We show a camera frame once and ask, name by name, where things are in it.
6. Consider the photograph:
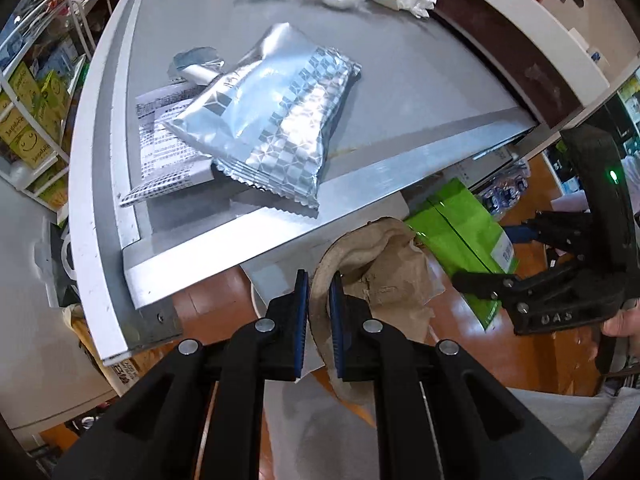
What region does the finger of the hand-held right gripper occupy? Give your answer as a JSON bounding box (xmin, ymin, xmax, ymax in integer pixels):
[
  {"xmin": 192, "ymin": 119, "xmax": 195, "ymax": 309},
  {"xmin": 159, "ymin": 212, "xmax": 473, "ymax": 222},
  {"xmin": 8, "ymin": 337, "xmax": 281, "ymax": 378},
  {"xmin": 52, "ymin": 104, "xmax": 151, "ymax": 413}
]
[
  {"xmin": 505, "ymin": 211, "xmax": 594, "ymax": 262},
  {"xmin": 452, "ymin": 259, "xmax": 594, "ymax": 312}
]

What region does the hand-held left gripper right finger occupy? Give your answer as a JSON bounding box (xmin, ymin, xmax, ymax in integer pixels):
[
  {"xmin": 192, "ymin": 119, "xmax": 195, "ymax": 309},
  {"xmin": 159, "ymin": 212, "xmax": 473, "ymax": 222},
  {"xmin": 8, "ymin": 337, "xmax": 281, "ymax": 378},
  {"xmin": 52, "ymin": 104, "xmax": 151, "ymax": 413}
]
[{"xmin": 327, "ymin": 270, "xmax": 586, "ymax": 480}]

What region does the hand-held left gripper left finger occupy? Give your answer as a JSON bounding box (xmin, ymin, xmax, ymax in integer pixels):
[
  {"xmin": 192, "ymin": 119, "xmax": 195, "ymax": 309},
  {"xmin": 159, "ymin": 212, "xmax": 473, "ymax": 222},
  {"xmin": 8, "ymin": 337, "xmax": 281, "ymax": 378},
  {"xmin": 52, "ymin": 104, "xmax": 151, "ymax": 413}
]
[{"xmin": 52, "ymin": 269, "xmax": 309, "ymax": 480}]

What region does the brown paper bag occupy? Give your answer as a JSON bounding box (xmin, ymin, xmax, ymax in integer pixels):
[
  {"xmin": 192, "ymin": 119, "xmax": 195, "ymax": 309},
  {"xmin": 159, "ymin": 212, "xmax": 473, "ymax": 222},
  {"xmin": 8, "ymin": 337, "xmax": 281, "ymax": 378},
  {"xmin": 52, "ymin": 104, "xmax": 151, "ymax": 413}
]
[{"xmin": 307, "ymin": 216, "xmax": 446, "ymax": 406}]

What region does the silver checkered snack bag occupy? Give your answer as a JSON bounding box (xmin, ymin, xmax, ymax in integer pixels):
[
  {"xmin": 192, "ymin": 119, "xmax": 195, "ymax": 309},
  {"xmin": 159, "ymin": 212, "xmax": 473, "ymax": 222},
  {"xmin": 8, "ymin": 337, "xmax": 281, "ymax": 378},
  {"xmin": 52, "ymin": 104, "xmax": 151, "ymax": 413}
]
[{"xmin": 160, "ymin": 22, "xmax": 363, "ymax": 220}]

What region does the white printed wrapper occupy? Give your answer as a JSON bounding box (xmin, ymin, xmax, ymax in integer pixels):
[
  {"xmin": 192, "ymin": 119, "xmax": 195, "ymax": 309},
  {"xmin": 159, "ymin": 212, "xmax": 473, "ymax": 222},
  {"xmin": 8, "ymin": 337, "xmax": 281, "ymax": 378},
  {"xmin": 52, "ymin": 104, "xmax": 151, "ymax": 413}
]
[{"xmin": 119, "ymin": 85, "xmax": 237, "ymax": 208}]

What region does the torn silver wrapper piece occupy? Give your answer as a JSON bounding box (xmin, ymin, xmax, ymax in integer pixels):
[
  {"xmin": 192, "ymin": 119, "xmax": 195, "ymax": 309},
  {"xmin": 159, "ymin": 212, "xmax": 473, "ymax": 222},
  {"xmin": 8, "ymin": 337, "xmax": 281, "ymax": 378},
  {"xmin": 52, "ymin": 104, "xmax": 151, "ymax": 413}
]
[{"xmin": 167, "ymin": 47, "xmax": 226, "ymax": 86}]

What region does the person's right hand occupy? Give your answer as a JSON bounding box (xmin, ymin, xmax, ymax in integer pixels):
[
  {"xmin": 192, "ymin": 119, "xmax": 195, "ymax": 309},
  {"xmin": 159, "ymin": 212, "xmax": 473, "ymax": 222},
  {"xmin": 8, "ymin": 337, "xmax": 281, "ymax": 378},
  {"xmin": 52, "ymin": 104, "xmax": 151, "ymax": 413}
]
[{"xmin": 602, "ymin": 297, "xmax": 640, "ymax": 341}]

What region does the plastic wrapped bottle pack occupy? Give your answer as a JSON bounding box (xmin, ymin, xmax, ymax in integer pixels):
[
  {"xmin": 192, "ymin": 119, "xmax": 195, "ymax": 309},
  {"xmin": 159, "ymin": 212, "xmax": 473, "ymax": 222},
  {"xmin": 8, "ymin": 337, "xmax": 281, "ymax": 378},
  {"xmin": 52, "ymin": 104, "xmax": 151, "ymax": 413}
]
[{"xmin": 475, "ymin": 157, "xmax": 532, "ymax": 218}]

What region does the green paper bag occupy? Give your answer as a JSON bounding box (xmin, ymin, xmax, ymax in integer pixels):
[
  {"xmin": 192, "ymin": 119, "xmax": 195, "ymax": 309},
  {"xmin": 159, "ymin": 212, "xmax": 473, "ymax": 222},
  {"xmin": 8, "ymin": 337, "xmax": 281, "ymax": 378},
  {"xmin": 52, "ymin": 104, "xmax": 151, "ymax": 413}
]
[{"xmin": 404, "ymin": 177, "xmax": 518, "ymax": 332}]

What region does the shelf of colourful packets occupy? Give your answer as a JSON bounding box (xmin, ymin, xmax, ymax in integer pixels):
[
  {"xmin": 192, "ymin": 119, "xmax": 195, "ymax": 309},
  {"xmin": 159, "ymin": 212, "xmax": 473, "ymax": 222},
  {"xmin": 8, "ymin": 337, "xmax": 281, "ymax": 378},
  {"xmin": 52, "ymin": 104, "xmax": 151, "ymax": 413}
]
[{"xmin": 614, "ymin": 72, "xmax": 640, "ymax": 161}]

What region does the person's grey garment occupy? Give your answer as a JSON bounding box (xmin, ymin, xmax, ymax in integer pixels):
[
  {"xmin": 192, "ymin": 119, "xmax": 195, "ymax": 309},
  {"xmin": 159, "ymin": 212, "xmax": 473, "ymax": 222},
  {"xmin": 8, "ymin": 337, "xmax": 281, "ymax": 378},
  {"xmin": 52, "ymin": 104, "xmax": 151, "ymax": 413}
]
[{"xmin": 510, "ymin": 387, "xmax": 618, "ymax": 471}]

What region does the brown cardboard box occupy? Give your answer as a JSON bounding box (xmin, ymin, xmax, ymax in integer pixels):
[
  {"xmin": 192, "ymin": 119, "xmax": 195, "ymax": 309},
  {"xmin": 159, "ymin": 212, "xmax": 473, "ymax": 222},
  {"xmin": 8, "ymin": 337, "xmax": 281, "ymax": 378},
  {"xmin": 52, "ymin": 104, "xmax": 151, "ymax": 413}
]
[{"xmin": 70, "ymin": 305, "xmax": 168, "ymax": 386}]

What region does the white printed mug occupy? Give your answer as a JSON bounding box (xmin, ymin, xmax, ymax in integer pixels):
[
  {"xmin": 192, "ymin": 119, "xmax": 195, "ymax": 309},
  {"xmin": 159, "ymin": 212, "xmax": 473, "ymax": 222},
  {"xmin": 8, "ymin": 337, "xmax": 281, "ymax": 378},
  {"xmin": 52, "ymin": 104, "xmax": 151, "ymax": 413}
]
[{"xmin": 570, "ymin": 27, "xmax": 609, "ymax": 69}]

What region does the stack of green smiley cartons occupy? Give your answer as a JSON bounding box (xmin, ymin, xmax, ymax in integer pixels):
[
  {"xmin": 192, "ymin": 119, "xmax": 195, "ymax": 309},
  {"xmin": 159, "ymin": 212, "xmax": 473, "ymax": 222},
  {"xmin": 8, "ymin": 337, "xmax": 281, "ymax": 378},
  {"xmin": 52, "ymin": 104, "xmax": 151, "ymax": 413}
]
[{"xmin": 0, "ymin": 62, "xmax": 76, "ymax": 208}]

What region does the white wire rack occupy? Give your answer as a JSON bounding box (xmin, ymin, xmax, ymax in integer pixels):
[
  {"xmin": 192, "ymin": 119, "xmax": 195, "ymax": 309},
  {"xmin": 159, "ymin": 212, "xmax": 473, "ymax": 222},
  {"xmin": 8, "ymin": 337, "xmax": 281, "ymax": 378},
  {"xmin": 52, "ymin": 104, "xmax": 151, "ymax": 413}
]
[{"xmin": 0, "ymin": 0, "xmax": 113, "ymax": 211}]

